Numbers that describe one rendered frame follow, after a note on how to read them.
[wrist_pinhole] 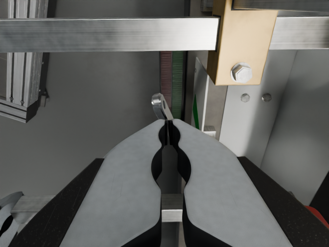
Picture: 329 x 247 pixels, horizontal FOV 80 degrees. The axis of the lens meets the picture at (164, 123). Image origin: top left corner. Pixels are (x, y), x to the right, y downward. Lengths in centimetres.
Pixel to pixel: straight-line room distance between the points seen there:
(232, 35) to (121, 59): 91
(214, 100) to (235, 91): 11
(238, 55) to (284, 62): 30
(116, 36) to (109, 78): 92
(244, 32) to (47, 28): 19
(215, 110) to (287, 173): 24
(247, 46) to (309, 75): 27
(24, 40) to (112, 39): 9
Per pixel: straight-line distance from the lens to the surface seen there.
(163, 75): 36
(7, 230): 41
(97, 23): 22
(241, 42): 22
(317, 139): 46
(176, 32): 22
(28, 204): 39
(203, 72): 29
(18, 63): 102
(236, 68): 22
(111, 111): 121
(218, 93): 39
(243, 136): 56
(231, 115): 51
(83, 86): 120
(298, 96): 50
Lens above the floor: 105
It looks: 59 degrees down
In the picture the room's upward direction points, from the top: 179 degrees clockwise
